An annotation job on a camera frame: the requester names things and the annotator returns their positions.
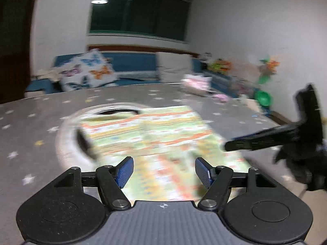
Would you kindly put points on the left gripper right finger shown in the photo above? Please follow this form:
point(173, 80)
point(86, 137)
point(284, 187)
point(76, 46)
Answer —
point(217, 182)

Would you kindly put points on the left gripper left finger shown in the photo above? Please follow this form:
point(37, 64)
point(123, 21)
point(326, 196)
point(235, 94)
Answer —
point(110, 180)

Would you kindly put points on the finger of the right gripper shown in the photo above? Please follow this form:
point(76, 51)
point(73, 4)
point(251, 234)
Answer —
point(272, 137)

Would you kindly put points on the green patterned child garment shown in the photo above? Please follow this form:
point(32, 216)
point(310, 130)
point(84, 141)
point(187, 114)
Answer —
point(164, 143)

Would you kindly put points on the green plastic bowl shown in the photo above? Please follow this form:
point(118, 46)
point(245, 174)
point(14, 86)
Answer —
point(263, 98)

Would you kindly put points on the round induction cooker inset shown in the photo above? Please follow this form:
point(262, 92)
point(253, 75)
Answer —
point(72, 146)

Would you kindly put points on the clear plastic storage box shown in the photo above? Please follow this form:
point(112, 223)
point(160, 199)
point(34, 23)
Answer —
point(242, 87)

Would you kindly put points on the colourful pinwheel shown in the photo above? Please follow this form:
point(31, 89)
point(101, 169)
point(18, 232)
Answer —
point(267, 68)

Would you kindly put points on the pink hair scrunchie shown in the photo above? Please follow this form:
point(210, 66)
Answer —
point(221, 97)

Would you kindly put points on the grey star tablecloth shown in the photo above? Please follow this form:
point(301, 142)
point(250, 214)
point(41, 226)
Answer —
point(29, 128)

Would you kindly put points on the yellow bear plush toy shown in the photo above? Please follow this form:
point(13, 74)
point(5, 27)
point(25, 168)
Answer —
point(220, 66)

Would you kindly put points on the pink tissue pack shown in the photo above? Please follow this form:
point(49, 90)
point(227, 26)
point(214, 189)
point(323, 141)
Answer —
point(196, 84)

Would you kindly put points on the butterfly print pillow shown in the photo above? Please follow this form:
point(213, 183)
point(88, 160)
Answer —
point(87, 71)

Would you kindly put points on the blue sofa bench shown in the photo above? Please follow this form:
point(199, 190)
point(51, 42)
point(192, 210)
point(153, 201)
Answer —
point(137, 68)

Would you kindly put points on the grey plain pillow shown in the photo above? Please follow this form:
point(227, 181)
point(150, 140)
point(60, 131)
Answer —
point(171, 67)

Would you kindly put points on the beige crumpled cloth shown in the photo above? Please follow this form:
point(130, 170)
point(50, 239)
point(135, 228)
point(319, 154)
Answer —
point(52, 74)

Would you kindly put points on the dark window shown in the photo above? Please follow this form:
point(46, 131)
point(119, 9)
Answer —
point(157, 18)

